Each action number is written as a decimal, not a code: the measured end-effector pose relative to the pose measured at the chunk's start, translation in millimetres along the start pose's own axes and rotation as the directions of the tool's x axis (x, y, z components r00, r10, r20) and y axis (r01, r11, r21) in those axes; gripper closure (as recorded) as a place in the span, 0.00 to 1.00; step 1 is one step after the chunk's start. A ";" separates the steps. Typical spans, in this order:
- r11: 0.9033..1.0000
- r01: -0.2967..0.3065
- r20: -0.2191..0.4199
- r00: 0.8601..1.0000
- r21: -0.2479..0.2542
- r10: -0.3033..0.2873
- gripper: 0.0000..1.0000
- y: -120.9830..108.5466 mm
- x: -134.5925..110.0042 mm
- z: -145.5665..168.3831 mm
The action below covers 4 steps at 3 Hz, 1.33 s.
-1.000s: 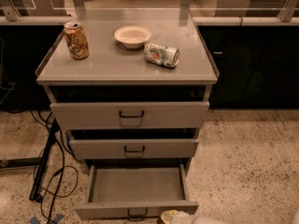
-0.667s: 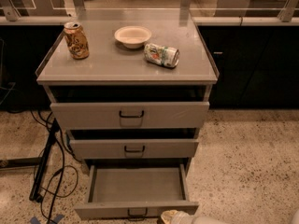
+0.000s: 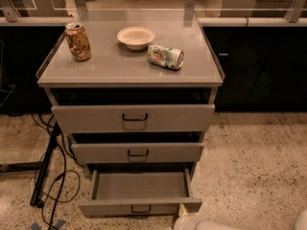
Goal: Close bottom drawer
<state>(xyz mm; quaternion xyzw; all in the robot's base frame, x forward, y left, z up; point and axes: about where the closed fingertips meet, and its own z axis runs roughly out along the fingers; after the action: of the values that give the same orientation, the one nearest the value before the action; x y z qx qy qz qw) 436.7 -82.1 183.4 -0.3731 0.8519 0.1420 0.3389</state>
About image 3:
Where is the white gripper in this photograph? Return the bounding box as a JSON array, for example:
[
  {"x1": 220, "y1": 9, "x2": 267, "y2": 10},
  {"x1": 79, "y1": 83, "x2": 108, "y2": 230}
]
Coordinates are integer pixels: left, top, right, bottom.
[{"x1": 174, "y1": 203, "x2": 224, "y2": 230}]

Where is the grey bottom drawer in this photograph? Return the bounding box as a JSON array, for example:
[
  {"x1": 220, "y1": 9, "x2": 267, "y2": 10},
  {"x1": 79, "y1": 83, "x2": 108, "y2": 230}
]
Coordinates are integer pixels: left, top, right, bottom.
[{"x1": 79, "y1": 168, "x2": 202, "y2": 217}]

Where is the grey drawer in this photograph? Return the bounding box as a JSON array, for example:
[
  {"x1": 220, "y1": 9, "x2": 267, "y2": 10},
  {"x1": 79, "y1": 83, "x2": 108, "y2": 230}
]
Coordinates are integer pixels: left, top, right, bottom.
[
  {"x1": 52, "y1": 104, "x2": 215, "y2": 133},
  {"x1": 71, "y1": 131, "x2": 203, "y2": 164},
  {"x1": 79, "y1": 168, "x2": 202, "y2": 217}
]

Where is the grey middle drawer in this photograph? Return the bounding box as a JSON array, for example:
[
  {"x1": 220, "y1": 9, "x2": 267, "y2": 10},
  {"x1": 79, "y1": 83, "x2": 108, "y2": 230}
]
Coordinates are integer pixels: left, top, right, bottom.
[{"x1": 71, "y1": 131, "x2": 203, "y2": 164}]

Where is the grey top drawer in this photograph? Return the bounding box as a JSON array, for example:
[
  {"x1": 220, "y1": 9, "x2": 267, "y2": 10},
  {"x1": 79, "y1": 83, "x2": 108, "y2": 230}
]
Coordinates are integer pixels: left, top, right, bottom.
[{"x1": 52, "y1": 104, "x2": 215, "y2": 133}]

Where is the grey drawer cabinet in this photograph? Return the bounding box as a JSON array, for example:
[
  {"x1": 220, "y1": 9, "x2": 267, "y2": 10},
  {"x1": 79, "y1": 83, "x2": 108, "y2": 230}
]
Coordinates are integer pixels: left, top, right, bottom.
[{"x1": 38, "y1": 10, "x2": 224, "y2": 174}]

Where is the black metal floor stand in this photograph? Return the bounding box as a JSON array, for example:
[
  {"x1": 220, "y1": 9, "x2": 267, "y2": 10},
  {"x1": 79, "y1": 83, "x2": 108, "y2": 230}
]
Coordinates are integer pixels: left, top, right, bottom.
[{"x1": 0, "y1": 124, "x2": 60, "y2": 208}]

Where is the blue tape marker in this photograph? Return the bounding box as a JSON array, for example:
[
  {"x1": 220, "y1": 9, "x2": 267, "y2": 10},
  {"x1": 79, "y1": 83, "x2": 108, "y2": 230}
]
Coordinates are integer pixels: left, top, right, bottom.
[{"x1": 30, "y1": 218, "x2": 67, "y2": 230}]

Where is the lying green white can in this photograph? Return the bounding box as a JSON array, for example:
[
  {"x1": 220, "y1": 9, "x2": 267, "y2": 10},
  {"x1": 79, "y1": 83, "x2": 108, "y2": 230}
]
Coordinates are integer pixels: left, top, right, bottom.
[{"x1": 148, "y1": 44, "x2": 184, "y2": 71}]

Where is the white paper bowl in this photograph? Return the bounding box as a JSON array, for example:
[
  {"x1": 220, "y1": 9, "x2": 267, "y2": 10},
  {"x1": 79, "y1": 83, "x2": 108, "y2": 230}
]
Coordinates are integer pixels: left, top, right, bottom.
[{"x1": 117, "y1": 27, "x2": 155, "y2": 51}]

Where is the upright orange soda can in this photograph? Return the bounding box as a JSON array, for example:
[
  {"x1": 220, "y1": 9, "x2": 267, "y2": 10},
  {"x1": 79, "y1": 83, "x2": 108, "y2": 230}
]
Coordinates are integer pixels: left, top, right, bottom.
[{"x1": 65, "y1": 23, "x2": 91, "y2": 61}]

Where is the dark low cabinet wall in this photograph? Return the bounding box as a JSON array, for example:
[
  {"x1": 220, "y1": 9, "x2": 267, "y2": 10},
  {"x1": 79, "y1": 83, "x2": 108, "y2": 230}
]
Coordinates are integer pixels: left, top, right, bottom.
[{"x1": 203, "y1": 27, "x2": 307, "y2": 112}]

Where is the black floor cable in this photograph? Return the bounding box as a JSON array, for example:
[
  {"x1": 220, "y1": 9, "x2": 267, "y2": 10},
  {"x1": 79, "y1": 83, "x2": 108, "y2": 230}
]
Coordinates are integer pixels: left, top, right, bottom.
[{"x1": 30, "y1": 112, "x2": 83, "y2": 230}]

